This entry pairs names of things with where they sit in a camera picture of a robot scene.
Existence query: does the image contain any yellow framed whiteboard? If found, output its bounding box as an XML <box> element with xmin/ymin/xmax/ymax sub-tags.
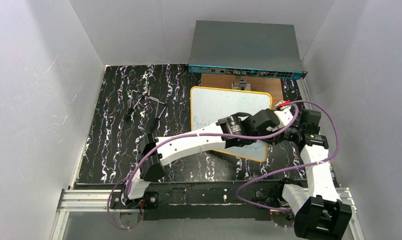
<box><xmin>190</xmin><ymin>86</ymin><xmax>273</xmax><ymax>162</ymax></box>

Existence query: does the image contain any aluminium frame rail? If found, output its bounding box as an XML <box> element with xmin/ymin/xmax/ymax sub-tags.
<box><xmin>50</xmin><ymin>187</ymin><xmax>365</xmax><ymax>240</ymax></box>

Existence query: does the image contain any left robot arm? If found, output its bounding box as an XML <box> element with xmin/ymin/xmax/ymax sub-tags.
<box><xmin>124</xmin><ymin>108</ymin><xmax>293</xmax><ymax>200</ymax></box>

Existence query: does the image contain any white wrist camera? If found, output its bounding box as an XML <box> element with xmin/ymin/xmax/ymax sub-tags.
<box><xmin>274</xmin><ymin>105</ymin><xmax>293</xmax><ymax>129</ymax></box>
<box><xmin>275</xmin><ymin>100</ymin><xmax>291</xmax><ymax>110</ymax></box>

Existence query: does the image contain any purple cable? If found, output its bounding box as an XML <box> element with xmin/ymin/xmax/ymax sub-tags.
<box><xmin>106</xmin><ymin>101</ymin><xmax>300</xmax><ymax>231</ymax></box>
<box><xmin>235</xmin><ymin>100</ymin><xmax>339</xmax><ymax>229</ymax></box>

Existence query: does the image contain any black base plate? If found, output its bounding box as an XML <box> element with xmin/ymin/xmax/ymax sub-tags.
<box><xmin>109</xmin><ymin>179</ymin><xmax>289</xmax><ymax>221</ymax></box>

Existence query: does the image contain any teal network switch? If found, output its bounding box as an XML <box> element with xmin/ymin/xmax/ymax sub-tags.
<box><xmin>188</xmin><ymin>20</ymin><xmax>307</xmax><ymax>80</ymax></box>

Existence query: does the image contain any black marble pattern mat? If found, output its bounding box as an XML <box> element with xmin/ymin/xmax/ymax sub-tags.
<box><xmin>74</xmin><ymin>64</ymin><xmax>302</xmax><ymax>189</ymax></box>

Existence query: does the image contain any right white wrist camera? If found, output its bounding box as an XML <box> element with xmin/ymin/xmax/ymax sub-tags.
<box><xmin>275</xmin><ymin>100</ymin><xmax>291</xmax><ymax>110</ymax></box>

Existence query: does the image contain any brown wooden board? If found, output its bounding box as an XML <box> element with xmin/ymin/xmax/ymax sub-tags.
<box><xmin>200</xmin><ymin>74</ymin><xmax>283</xmax><ymax>106</ymax></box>

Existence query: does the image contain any grey metal bracket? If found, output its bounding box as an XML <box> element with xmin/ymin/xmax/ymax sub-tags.
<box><xmin>232</xmin><ymin>80</ymin><xmax>251</xmax><ymax>91</ymax></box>

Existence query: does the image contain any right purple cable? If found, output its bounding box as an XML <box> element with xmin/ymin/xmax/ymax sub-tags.
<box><xmin>235</xmin><ymin>100</ymin><xmax>339</xmax><ymax>229</ymax></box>

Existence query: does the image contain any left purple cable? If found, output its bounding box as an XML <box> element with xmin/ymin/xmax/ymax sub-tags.
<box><xmin>106</xmin><ymin>101</ymin><xmax>300</xmax><ymax>231</ymax></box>

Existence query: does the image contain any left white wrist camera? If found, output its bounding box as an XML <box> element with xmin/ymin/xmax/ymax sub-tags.
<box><xmin>274</xmin><ymin>105</ymin><xmax>293</xmax><ymax>129</ymax></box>

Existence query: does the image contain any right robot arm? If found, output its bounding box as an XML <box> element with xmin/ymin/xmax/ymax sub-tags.
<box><xmin>282</xmin><ymin>109</ymin><xmax>352</xmax><ymax>240</ymax></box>

